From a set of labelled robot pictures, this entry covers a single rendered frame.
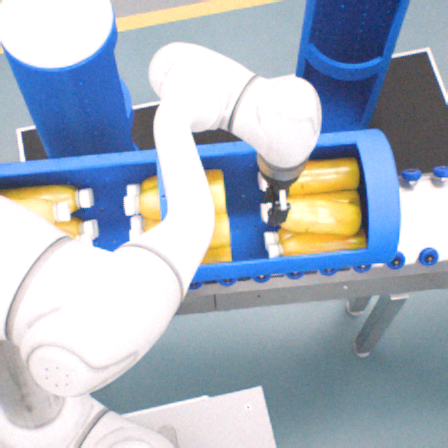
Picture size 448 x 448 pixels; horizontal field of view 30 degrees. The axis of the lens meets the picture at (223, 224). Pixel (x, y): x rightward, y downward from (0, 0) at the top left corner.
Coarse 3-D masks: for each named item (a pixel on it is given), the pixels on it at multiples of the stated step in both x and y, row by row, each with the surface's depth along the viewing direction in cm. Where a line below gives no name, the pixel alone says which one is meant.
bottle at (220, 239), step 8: (216, 216) 172; (224, 216) 172; (152, 224) 172; (216, 224) 171; (224, 224) 171; (144, 232) 172; (216, 232) 171; (224, 232) 171; (216, 240) 171; (224, 240) 172; (208, 248) 173
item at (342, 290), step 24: (408, 192) 198; (432, 192) 198; (408, 216) 196; (432, 216) 196; (408, 240) 194; (432, 240) 194; (288, 288) 193; (312, 288) 194; (336, 288) 194; (360, 288) 195; (384, 288) 196; (408, 288) 197; (432, 288) 198; (192, 312) 196
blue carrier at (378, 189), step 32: (64, 160) 172; (96, 160) 171; (128, 160) 170; (224, 160) 186; (256, 160) 187; (384, 160) 167; (96, 192) 189; (160, 192) 164; (256, 192) 192; (384, 192) 165; (128, 224) 191; (256, 224) 192; (384, 224) 167; (256, 256) 187; (320, 256) 170; (352, 256) 171; (384, 256) 173
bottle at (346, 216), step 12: (300, 204) 168; (312, 204) 169; (324, 204) 170; (336, 204) 172; (348, 204) 173; (288, 216) 167; (300, 216) 167; (312, 216) 168; (324, 216) 169; (336, 216) 170; (348, 216) 172; (360, 216) 173; (288, 228) 169; (300, 228) 168; (312, 228) 169; (324, 228) 170; (336, 228) 171; (348, 228) 173
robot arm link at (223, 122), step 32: (160, 64) 134; (192, 64) 131; (224, 64) 134; (160, 96) 134; (192, 96) 128; (224, 96) 131; (160, 128) 122; (192, 128) 134; (224, 128) 136; (160, 160) 118; (192, 160) 115; (192, 192) 109; (160, 224) 103; (192, 224) 104; (160, 256) 95; (192, 256) 100
